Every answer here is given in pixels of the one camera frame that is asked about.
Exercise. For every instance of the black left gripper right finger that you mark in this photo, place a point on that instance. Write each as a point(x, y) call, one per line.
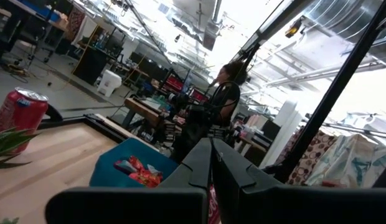
point(274, 205)

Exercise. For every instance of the red soda can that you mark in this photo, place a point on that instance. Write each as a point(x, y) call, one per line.
point(21, 115)

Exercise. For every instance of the black aluminium table frame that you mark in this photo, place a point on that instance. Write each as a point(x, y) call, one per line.
point(93, 119)

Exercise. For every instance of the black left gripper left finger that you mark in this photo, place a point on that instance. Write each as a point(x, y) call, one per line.
point(149, 205)

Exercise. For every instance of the teal floral cloth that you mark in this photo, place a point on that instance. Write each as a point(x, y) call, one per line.
point(351, 161)

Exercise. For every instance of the white plastic bin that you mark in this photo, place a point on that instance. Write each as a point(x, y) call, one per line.
point(109, 84)

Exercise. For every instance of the blue plastic bin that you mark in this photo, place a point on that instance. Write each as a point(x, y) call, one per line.
point(109, 168)

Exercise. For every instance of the brown dotted cloth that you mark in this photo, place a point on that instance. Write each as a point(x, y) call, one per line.
point(311, 155)

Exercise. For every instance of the person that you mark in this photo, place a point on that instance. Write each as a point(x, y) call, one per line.
point(225, 99)

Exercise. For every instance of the small potted succulent plant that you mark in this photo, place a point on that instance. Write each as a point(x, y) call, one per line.
point(9, 141)

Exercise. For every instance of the black clamp hook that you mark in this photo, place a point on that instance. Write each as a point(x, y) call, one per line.
point(54, 113)

